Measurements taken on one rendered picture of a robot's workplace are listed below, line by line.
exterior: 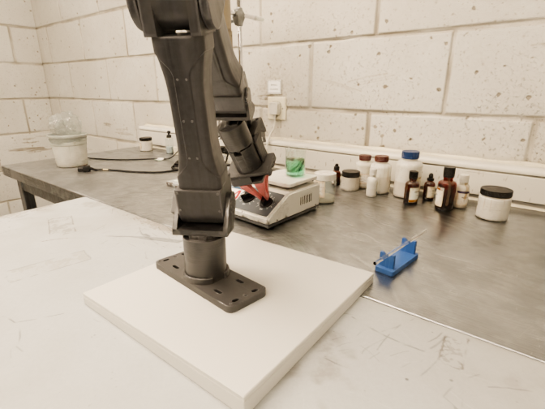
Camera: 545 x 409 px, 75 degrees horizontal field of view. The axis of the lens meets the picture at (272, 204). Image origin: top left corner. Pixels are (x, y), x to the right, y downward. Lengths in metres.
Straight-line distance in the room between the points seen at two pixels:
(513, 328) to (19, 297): 0.70
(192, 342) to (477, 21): 1.02
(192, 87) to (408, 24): 0.86
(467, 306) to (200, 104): 0.46
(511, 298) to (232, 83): 0.54
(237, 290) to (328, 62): 0.95
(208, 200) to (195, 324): 0.16
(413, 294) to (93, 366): 0.44
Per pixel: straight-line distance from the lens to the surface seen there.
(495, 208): 0.97
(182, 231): 0.53
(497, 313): 0.61
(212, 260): 0.52
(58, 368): 0.50
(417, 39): 1.19
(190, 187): 0.51
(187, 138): 0.48
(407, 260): 0.68
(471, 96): 1.15
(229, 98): 0.64
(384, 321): 0.53
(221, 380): 0.39
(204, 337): 0.45
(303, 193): 0.86
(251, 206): 0.82
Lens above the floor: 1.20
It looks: 18 degrees down
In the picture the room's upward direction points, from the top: straight up
